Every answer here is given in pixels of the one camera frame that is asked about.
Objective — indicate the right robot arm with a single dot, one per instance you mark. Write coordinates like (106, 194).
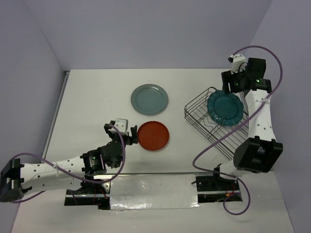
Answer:
(259, 152)

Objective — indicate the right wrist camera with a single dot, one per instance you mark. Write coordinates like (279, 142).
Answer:
(238, 63)

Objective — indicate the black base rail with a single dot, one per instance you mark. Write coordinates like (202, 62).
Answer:
(210, 189)

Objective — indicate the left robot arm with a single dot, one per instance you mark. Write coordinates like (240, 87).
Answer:
(94, 167)

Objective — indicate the teal ornate plate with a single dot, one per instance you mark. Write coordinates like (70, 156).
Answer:
(225, 109)

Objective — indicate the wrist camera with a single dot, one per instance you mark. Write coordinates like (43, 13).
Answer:
(238, 63)
(120, 124)

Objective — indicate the grey-blue round plate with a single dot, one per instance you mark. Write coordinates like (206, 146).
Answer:
(149, 99)

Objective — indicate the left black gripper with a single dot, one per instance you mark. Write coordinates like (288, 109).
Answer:
(133, 139)

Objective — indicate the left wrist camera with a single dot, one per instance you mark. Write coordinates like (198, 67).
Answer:
(120, 124)

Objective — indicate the orange scalloped plate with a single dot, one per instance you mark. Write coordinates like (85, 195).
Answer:
(153, 135)

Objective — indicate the silver taped panel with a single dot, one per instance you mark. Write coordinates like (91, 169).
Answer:
(153, 192)

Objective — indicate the wire dish rack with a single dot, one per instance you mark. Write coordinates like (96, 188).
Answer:
(195, 112)

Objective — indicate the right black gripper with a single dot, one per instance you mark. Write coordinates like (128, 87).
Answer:
(226, 77)

